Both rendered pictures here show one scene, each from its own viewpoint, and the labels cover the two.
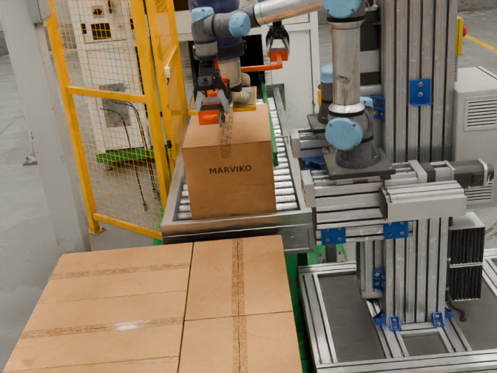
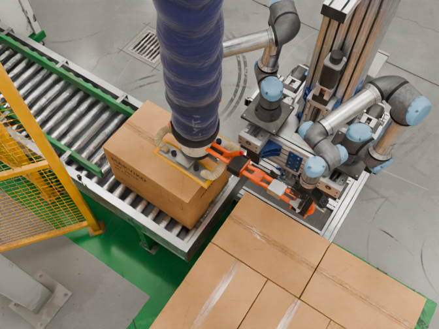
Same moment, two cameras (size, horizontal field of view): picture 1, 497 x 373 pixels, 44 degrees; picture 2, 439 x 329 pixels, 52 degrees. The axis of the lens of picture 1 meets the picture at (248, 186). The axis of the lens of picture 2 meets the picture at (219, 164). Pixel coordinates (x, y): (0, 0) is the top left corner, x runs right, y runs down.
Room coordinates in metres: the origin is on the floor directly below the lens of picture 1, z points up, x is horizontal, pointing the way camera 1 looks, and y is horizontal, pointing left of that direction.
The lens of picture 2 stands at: (1.99, 1.00, 3.08)
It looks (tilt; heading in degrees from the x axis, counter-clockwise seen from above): 61 degrees down; 302
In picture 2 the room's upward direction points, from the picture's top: 1 degrees clockwise
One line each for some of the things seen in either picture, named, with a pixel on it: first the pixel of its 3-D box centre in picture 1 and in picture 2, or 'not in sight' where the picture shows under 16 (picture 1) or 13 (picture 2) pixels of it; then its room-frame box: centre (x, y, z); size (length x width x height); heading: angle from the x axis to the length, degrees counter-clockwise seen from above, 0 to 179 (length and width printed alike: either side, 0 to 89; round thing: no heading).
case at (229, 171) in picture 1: (232, 161); (169, 165); (2.91, 0.07, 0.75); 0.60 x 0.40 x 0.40; 178
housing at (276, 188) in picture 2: (214, 104); (276, 188); (2.23, 0.10, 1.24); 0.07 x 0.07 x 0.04; 87
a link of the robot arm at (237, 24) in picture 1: (233, 24); (330, 155); (2.09, 0.00, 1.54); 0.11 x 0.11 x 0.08; 66
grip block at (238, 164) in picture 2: (217, 88); (238, 164); (2.45, 0.08, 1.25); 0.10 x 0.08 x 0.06; 87
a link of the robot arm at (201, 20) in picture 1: (204, 25); (313, 170); (2.11, 0.09, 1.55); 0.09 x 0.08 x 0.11; 66
